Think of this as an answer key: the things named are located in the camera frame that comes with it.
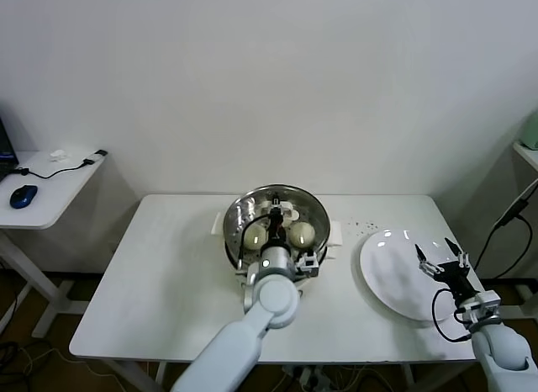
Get pale green appliance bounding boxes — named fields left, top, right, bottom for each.
left=520, top=113, right=538, bottom=151

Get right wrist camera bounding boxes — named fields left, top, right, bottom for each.
left=456, top=290, right=502, bottom=326

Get black cable with plug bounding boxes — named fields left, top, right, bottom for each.
left=474, top=183, right=538, bottom=280

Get white power strip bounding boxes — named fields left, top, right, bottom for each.
left=282, top=364, right=333, bottom=391

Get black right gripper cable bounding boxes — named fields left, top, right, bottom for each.
left=431, top=289, right=474, bottom=342

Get stainless steel steamer basket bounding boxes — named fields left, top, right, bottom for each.
left=209, top=185, right=345, bottom=279

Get glass lid with white handle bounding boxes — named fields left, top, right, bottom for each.
left=221, top=183, right=331, bottom=279

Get black laptop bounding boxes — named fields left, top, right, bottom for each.
left=0, top=112, right=21, bottom=183

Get blue computer mouse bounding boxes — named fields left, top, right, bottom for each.
left=10, top=183, right=40, bottom=209

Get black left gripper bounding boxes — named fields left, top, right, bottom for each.
left=265, top=196, right=289, bottom=246

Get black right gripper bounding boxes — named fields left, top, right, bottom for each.
left=414, top=236, right=484, bottom=303

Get black adapter cable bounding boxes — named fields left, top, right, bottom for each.
left=16, top=149, right=109, bottom=179

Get white desk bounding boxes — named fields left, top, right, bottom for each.
left=511, top=141, right=538, bottom=177

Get white round plate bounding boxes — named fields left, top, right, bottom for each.
left=359, top=229, right=467, bottom=328

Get white side table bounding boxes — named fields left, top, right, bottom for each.
left=0, top=150, right=111, bottom=338

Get white steamed baozi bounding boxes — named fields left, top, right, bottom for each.
left=245, top=226, right=268, bottom=252
left=289, top=221, right=317, bottom=248

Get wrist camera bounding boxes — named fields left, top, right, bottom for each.
left=456, top=290, right=502, bottom=326
left=293, top=251, right=321, bottom=278

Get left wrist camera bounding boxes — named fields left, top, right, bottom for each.
left=293, top=251, right=321, bottom=278

